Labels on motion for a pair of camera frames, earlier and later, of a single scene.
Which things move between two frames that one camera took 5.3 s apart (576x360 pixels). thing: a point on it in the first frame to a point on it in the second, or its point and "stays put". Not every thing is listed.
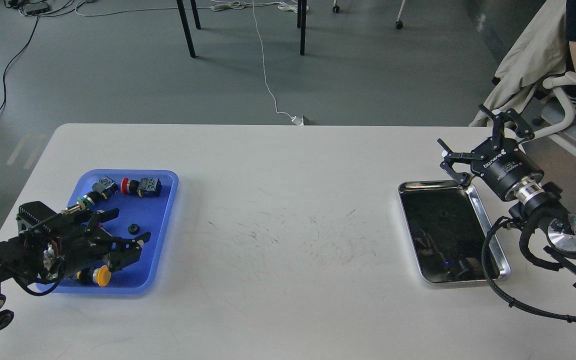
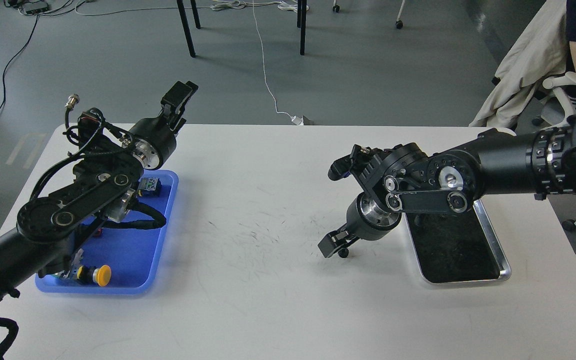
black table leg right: (301, 15) stays put
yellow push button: (101, 276) stays put
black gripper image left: (70, 246) to (151, 140)
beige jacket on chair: (539, 55) stays put
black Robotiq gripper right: (501, 165) to (365, 220)
